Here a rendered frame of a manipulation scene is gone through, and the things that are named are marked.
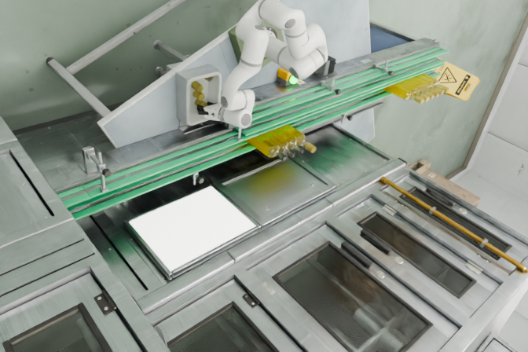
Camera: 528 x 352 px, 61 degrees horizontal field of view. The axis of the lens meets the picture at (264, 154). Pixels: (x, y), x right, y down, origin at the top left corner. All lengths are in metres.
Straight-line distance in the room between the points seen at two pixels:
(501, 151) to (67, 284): 7.50
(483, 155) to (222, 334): 7.15
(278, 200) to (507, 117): 6.31
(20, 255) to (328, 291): 1.02
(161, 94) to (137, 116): 0.13
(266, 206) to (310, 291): 0.43
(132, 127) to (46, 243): 0.76
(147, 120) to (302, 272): 0.89
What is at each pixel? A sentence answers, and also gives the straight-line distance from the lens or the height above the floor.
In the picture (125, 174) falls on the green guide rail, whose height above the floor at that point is 0.91.
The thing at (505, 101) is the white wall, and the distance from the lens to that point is 7.94.
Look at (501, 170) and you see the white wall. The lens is 8.32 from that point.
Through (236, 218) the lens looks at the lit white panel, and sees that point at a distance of 1.89.
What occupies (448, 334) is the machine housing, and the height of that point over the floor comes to 2.06.
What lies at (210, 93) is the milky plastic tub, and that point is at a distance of 2.06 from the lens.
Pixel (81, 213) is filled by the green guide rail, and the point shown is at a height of 0.95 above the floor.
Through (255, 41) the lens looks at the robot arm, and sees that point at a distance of 1.66.
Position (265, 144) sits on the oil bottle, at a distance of 2.06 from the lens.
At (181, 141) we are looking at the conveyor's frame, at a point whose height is 0.85.
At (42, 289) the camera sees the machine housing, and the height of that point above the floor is 1.43.
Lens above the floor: 2.26
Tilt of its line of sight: 36 degrees down
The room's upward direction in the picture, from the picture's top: 126 degrees clockwise
